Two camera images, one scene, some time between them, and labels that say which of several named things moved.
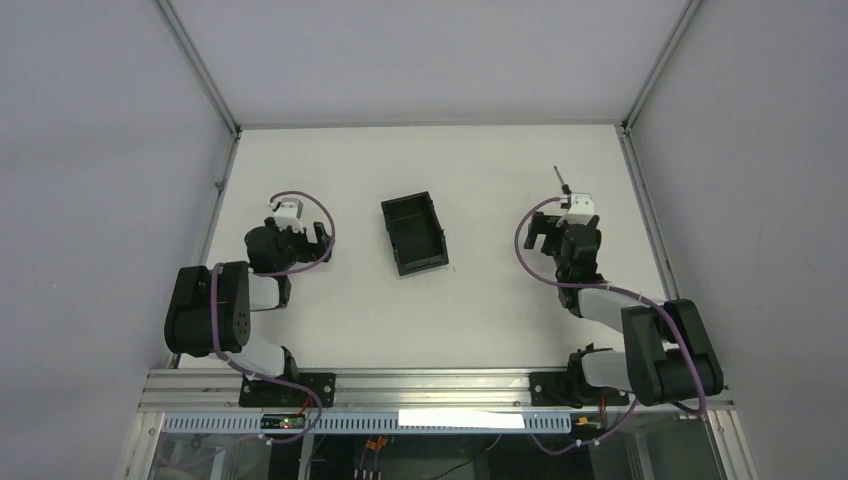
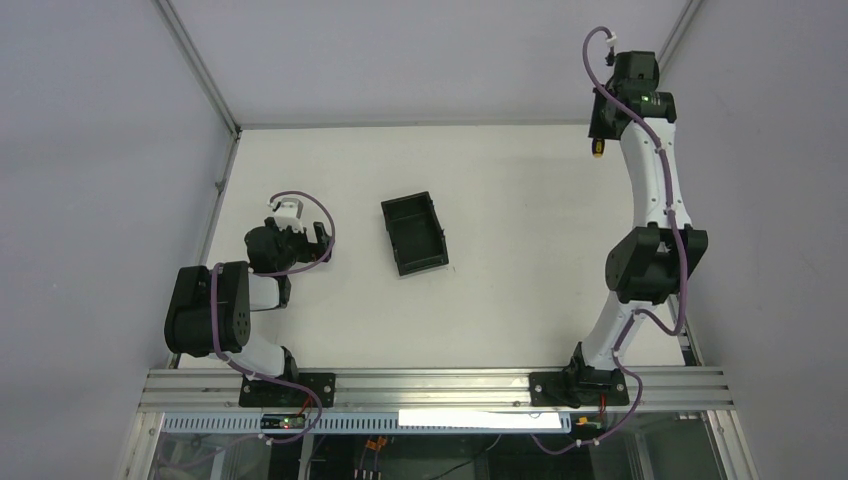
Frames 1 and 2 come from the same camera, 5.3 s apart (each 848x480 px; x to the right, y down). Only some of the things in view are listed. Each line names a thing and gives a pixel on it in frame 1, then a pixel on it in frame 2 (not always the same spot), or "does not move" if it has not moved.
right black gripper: x=553 y=230 → x=599 y=125
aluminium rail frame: x=388 y=392 does not move
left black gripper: x=309 y=240 does not move
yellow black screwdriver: x=565 y=187 → x=598 y=147
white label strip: x=451 y=418 does not move
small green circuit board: x=282 y=421 does not move
